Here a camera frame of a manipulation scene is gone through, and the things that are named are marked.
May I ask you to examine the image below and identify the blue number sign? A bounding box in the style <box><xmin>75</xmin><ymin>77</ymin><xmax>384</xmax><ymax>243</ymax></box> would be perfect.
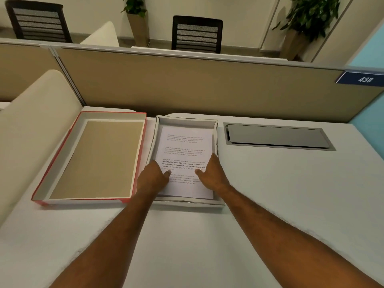
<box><xmin>335</xmin><ymin>71</ymin><xmax>384</xmax><ymax>87</ymax></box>

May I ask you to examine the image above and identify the light blue partition panel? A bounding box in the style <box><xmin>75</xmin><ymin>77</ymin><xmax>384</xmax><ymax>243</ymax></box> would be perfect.
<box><xmin>347</xmin><ymin>25</ymin><xmax>384</xmax><ymax>161</ymax></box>

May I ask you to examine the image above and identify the beige desk partition panel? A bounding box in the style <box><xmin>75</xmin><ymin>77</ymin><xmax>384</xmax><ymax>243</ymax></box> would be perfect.
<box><xmin>0</xmin><ymin>39</ymin><xmax>86</xmax><ymax>107</ymax></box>
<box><xmin>52</xmin><ymin>46</ymin><xmax>384</xmax><ymax>124</ymax></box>

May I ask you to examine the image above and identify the person's left forearm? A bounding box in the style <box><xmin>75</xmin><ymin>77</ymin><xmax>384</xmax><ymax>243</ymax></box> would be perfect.
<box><xmin>49</xmin><ymin>189</ymin><xmax>157</xmax><ymax>288</ymax></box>

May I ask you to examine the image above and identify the person's right forearm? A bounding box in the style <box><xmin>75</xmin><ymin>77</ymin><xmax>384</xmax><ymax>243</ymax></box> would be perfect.
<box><xmin>210</xmin><ymin>183</ymin><xmax>384</xmax><ymax>288</ymax></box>

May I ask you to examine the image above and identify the person's right hand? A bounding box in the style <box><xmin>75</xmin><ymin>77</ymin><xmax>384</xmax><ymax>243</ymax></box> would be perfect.
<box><xmin>195</xmin><ymin>152</ymin><xmax>231</xmax><ymax>193</ymax></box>

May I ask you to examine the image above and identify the black mesh office chair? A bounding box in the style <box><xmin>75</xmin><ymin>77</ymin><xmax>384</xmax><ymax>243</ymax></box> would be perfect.
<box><xmin>172</xmin><ymin>15</ymin><xmax>223</xmax><ymax>54</ymax></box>
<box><xmin>5</xmin><ymin>0</ymin><xmax>73</xmax><ymax>44</ymax></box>

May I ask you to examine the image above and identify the potted plant in tan planter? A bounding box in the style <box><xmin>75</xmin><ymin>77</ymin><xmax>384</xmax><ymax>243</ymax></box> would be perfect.
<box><xmin>121</xmin><ymin>0</ymin><xmax>150</xmax><ymax>48</ymax></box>
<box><xmin>272</xmin><ymin>0</ymin><xmax>341</xmax><ymax>61</ymax></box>

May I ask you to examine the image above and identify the red cardboard box lid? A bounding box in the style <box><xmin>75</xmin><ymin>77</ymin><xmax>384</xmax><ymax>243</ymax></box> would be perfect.
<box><xmin>31</xmin><ymin>111</ymin><xmax>147</xmax><ymax>207</ymax></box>

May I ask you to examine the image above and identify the person's left hand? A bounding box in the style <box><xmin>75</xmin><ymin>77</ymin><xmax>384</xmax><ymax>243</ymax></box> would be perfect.
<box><xmin>136</xmin><ymin>160</ymin><xmax>173</xmax><ymax>202</ymax></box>

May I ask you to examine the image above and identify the stack of printed white papers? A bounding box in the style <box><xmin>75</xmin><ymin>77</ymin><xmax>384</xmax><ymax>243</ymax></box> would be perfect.
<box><xmin>152</xmin><ymin>125</ymin><xmax>215</xmax><ymax>200</ymax></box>

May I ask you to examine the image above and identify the cream curved side divider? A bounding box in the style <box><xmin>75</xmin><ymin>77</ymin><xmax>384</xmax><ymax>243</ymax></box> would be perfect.
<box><xmin>79</xmin><ymin>21</ymin><xmax>120</xmax><ymax>48</ymax></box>
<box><xmin>0</xmin><ymin>70</ymin><xmax>88</xmax><ymax>229</ymax></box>

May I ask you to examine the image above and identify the white cardboard box tray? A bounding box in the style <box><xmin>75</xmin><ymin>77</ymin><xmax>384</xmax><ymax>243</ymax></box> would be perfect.
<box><xmin>146</xmin><ymin>115</ymin><xmax>226</xmax><ymax>210</ymax></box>

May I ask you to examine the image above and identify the grey desk cable hatch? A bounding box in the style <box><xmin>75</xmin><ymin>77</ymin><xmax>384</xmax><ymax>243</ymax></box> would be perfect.
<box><xmin>223</xmin><ymin>122</ymin><xmax>336</xmax><ymax>152</ymax></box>

